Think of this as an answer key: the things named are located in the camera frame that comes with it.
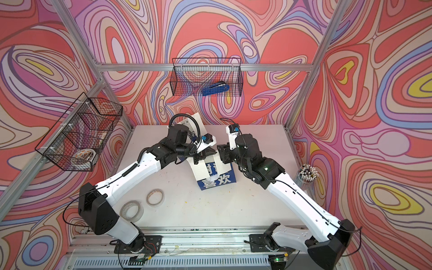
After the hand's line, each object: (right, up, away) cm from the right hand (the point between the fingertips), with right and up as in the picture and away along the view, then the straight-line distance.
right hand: (223, 149), depth 70 cm
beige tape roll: (-35, -26, +17) cm, 47 cm away
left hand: (-3, -1, +3) cm, 4 cm away
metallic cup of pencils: (+38, -13, +5) cm, 40 cm away
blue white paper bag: (-5, -12, +10) cm, 17 cm away
